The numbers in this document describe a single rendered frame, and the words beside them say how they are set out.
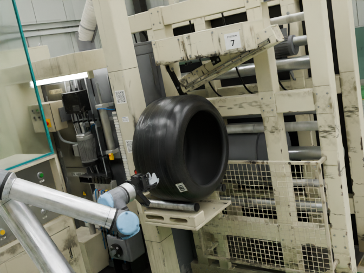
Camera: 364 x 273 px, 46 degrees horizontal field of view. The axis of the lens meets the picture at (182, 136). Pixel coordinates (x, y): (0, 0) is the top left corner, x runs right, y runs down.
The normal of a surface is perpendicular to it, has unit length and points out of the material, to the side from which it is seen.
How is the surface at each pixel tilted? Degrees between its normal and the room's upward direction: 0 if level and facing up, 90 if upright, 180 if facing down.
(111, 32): 90
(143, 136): 62
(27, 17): 90
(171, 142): 74
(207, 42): 90
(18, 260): 90
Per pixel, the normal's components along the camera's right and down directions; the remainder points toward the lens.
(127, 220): 0.26, -0.20
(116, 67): -0.58, 0.27
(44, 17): 0.76, 0.00
